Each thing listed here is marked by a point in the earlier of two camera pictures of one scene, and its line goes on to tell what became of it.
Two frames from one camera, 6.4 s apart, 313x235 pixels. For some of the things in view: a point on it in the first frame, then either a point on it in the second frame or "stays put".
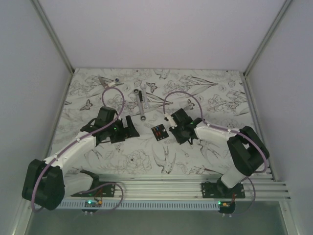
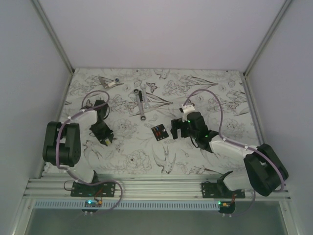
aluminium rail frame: (184, 185) stays put
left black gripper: (127, 132) to (102, 138)
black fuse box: (160, 132) stays put
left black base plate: (99, 189) stays put
